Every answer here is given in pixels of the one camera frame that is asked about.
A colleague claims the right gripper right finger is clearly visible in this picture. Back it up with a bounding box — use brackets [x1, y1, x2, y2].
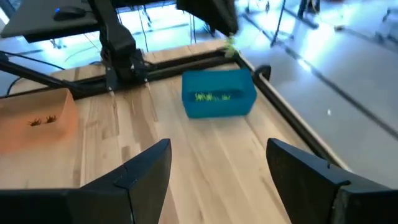
[266, 138, 398, 224]

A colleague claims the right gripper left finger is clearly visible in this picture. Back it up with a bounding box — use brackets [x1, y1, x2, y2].
[0, 138, 172, 224]

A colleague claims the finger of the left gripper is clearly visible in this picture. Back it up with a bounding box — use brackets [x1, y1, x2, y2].
[190, 12, 224, 32]
[217, 12, 239, 36]

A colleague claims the teal plastic bin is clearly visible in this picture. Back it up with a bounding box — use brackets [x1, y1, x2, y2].
[182, 68, 258, 119]

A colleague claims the black tripod stand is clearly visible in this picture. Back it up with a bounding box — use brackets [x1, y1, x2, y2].
[242, 0, 321, 48]

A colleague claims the black table clamp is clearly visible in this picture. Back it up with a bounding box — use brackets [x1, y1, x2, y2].
[253, 64, 272, 82]

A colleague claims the orange plastic bin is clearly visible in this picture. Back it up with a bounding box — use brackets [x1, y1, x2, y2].
[0, 88, 79, 154]

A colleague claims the black computer mouse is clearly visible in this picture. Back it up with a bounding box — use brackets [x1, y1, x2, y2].
[52, 6, 87, 22]

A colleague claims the black diagonal support bar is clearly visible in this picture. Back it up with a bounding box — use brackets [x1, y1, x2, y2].
[0, 57, 80, 96]

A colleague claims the grey side table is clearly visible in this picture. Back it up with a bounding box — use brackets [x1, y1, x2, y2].
[0, 0, 102, 43]

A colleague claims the black floor cable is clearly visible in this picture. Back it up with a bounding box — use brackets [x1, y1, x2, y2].
[0, 49, 68, 96]

